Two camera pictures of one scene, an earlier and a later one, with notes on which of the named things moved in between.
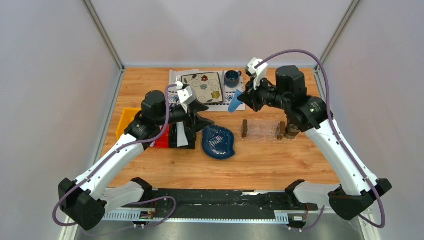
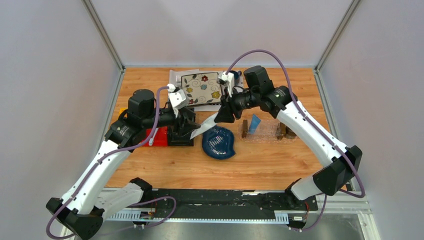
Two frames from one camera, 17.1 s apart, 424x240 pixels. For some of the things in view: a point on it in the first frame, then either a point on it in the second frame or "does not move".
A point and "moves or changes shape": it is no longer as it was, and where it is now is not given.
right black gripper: [250, 97] to [227, 109]
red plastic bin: [163, 142] does not move
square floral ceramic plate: [207, 86] does not move
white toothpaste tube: [182, 138] to [206, 125]
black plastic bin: [191, 137] does not move
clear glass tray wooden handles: [266, 130] does not move
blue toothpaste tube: [234, 102] moves or changes shape
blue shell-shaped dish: [218, 142] does not move
